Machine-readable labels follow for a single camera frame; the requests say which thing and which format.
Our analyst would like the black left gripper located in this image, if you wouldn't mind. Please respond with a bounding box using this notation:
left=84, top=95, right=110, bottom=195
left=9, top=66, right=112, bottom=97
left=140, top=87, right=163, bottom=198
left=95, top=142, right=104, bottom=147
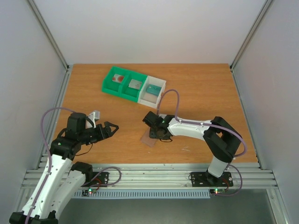
left=80, top=121, right=120, bottom=144

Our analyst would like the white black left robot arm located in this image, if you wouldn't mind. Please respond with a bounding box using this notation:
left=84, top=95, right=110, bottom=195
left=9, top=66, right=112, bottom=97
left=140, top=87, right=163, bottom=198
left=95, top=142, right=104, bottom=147
left=9, top=111, right=119, bottom=224

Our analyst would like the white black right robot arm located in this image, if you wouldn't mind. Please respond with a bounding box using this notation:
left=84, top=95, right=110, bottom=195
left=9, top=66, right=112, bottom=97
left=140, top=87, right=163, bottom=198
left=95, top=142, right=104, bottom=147
left=142, top=111, right=242, bottom=185

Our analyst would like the teal credit card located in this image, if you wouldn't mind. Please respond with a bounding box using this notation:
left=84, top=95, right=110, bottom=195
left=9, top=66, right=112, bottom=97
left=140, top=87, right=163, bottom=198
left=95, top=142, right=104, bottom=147
left=146, top=84, right=162, bottom=97

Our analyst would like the silver grey card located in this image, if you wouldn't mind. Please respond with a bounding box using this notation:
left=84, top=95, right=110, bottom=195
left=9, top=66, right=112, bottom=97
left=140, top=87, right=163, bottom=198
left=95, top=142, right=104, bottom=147
left=128, top=79, right=142, bottom=90

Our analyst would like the red patterned card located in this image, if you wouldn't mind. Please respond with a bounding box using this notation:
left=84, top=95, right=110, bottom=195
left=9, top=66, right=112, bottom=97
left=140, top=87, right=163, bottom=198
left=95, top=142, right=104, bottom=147
left=112, top=74, right=124, bottom=83

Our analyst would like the white storage bin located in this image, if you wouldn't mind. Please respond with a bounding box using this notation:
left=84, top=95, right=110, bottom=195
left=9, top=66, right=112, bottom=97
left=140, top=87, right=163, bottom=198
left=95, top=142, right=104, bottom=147
left=137, top=76, right=166, bottom=109

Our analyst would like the green double storage bin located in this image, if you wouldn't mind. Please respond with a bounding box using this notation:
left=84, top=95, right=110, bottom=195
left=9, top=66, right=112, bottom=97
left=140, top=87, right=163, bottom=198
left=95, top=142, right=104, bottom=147
left=101, top=66, right=147, bottom=102

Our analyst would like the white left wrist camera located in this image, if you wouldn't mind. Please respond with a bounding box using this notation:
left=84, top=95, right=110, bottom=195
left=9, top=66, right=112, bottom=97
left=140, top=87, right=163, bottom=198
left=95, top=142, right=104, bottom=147
left=86, top=110, right=100, bottom=128

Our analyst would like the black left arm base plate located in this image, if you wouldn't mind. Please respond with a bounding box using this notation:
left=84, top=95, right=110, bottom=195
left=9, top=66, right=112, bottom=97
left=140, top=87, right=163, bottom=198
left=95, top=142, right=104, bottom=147
left=82, top=172, right=109, bottom=187

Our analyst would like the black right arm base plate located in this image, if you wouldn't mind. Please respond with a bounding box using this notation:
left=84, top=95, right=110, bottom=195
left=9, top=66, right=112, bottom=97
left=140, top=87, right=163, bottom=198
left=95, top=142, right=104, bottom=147
left=188, top=171, right=234, bottom=187

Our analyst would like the grey slotted cable duct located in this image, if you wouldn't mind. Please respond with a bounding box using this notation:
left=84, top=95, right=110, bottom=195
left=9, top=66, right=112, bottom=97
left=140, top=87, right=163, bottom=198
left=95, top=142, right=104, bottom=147
left=72, top=189, right=210, bottom=200

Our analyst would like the aluminium front rail frame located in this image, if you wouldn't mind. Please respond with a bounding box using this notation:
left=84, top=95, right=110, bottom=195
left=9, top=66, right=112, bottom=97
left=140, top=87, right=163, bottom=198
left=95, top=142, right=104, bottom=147
left=21, top=162, right=278, bottom=189

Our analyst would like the left aluminium corner post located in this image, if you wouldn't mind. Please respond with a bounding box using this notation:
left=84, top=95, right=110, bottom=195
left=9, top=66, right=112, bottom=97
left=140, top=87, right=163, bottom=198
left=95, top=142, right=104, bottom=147
left=26, top=0, right=70, bottom=71

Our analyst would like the aluminium corner post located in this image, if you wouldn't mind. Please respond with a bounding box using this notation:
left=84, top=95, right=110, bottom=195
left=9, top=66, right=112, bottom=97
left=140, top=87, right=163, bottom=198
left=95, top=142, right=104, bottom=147
left=229, top=0, right=274, bottom=70
left=26, top=0, right=70, bottom=71

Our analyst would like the right aluminium corner post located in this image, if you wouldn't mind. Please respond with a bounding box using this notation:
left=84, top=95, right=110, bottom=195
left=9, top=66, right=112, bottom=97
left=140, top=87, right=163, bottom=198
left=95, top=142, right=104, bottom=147
left=229, top=0, right=274, bottom=70

